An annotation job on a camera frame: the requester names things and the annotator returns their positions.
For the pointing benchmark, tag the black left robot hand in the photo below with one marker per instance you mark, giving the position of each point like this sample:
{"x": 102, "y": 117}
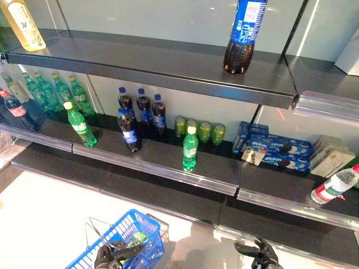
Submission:
{"x": 109, "y": 255}

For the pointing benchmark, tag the small yellow tea bottle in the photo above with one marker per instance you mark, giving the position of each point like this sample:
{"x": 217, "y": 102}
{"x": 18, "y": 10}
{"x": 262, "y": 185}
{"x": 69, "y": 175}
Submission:
{"x": 16, "y": 91}

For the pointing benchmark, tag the large Pepsi cola bottle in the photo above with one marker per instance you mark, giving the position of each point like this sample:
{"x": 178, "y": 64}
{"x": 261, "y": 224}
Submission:
{"x": 245, "y": 33}

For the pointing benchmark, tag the open white cardboard box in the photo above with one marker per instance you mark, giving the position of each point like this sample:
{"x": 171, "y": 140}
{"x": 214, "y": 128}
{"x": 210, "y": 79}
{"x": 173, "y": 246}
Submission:
{"x": 349, "y": 59}

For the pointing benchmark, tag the green Sprite bottle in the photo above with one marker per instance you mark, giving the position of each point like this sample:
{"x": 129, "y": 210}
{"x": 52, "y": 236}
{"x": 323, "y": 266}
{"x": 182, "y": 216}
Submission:
{"x": 35, "y": 91}
{"x": 47, "y": 91}
{"x": 190, "y": 148}
{"x": 63, "y": 89}
{"x": 81, "y": 98}
{"x": 80, "y": 126}

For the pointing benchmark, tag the small blue Oreo box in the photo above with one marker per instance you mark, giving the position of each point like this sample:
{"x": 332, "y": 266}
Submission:
{"x": 239, "y": 137}
{"x": 258, "y": 129}

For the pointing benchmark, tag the wide blue Oreo box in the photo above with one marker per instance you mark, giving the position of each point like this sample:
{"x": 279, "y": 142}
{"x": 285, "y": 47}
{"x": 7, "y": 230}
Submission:
{"x": 280, "y": 145}
{"x": 289, "y": 164}

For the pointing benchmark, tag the Coca-Cola bottle red label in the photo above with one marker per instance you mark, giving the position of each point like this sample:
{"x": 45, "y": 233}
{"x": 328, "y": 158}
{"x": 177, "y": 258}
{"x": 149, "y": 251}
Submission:
{"x": 18, "y": 110}

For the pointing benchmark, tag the beige carton box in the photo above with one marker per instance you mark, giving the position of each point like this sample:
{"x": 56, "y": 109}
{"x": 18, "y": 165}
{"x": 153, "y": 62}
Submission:
{"x": 332, "y": 164}

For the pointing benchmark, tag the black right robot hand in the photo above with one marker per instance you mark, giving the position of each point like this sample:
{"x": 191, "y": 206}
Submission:
{"x": 265, "y": 256}

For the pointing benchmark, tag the large yellow tea bottle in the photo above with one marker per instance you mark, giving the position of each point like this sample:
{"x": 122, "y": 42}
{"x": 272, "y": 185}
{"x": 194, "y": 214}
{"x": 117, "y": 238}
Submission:
{"x": 25, "y": 28}

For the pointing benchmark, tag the clear water bottle red cap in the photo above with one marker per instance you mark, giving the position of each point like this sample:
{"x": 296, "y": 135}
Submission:
{"x": 333, "y": 185}

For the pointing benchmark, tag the small beige card box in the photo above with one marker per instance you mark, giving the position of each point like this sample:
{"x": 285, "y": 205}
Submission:
{"x": 251, "y": 157}

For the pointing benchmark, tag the blue plastic shopping basket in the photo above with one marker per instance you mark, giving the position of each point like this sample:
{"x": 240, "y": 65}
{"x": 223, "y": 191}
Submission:
{"x": 92, "y": 252}

